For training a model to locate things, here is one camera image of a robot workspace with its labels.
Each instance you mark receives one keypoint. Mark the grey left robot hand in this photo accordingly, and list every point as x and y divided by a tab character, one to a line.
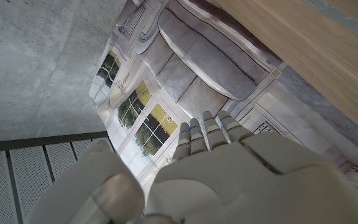
244	186

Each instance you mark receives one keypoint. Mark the printed sofa room backdrop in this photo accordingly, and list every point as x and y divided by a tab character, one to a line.
197	62

